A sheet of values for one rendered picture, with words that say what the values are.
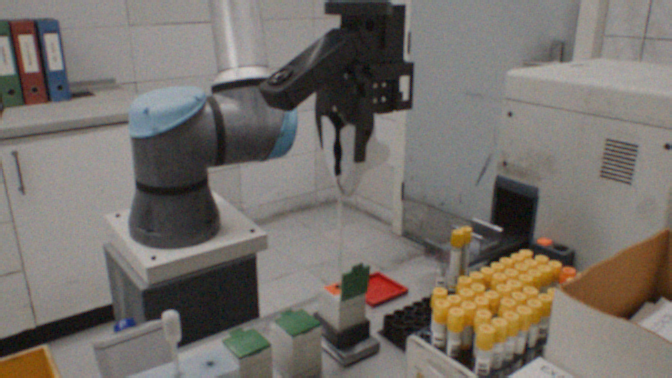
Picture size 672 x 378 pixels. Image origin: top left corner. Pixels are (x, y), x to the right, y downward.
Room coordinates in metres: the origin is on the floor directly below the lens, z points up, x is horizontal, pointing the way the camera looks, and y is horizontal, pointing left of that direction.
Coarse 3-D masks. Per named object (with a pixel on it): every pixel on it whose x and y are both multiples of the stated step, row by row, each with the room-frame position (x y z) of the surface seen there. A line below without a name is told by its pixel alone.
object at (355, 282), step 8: (360, 264) 0.57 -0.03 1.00; (352, 272) 0.57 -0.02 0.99; (360, 272) 0.57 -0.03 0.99; (368, 272) 0.58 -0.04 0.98; (344, 280) 0.56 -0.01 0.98; (352, 280) 0.57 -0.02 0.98; (360, 280) 0.58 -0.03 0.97; (368, 280) 0.58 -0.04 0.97; (344, 288) 0.56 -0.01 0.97; (352, 288) 0.57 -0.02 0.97; (360, 288) 0.58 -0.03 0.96; (344, 296) 0.57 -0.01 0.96; (352, 296) 0.57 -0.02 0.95
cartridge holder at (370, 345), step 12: (324, 324) 0.58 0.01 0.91; (360, 324) 0.58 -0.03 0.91; (324, 336) 0.58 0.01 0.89; (336, 336) 0.56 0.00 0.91; (348, 336) 0.57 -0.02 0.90; (360, 336) 0.58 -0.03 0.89; (372, 336) 0.59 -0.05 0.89; (336, 348) 0.56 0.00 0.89; (348, 348) 0.56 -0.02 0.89; (360, 348) 0.56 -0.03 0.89; (372, 348) 0.57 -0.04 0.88; (348, 360) 0.55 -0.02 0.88
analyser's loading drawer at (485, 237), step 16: (480, 224) 0.81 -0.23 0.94; (496, 224) 0.88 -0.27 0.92; (512, 224) 0.88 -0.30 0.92; (480, 240) 0.76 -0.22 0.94; (496, 240) 0.79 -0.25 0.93; (512, 240) 0.81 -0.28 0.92; (528, 240) 0.83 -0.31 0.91; (432, 256) 0.76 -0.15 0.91; (448, 256) 0.73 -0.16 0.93; (480, 256) 0.75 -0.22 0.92; (448, 272) 0.73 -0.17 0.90
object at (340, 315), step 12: (324, 288) 0.60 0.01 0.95; (336, 288) 0.60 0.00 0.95; (324, 300) 0.59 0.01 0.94; (336, 300) 0.57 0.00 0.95; (348, 300) 0.58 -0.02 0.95; (360, 300) 0.59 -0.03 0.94; (324, 312) 0.59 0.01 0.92; (336, 312) 0.57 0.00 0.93; (348, 312) 0.58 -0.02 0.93; (360, 312) 0.59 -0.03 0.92; (336, 324) 0.57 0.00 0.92; (348, 324) 0.58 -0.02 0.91
